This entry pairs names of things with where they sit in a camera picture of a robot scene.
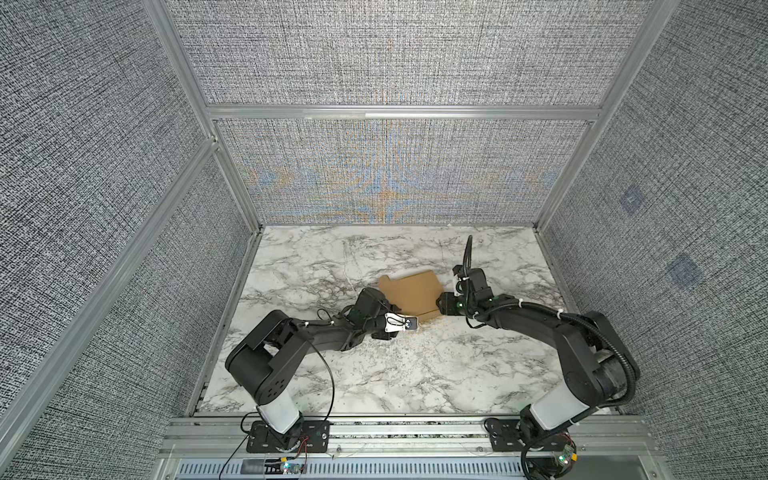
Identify aluminium front rail frame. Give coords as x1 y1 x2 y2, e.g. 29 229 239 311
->
150 415 673 479

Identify brown cardboard box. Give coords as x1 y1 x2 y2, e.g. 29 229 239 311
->
378 270 444 322

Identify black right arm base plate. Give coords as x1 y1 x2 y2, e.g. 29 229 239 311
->
483 417 577 458

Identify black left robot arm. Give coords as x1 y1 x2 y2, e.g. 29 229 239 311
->
225 287 418 453

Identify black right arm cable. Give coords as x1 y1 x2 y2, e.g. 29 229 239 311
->
461 235 641 480

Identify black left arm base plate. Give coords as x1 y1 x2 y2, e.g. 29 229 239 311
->
246 419 332 456

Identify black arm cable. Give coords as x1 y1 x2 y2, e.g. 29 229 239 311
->
219 302 361 480
461 235 641 480

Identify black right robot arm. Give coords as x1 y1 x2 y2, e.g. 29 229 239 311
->
436 265 640 447

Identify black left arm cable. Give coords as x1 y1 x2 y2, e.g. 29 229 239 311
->
219 302 361 480

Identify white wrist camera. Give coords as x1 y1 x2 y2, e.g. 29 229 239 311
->
385 312 418 333
452 265 468 282

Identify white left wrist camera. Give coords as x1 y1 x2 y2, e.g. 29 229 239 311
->
385 312 418 333

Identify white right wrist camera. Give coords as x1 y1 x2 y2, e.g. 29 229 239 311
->
452 265 468 282

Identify aluminium enclosure frame bars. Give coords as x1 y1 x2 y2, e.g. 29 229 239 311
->
0 0 682 448

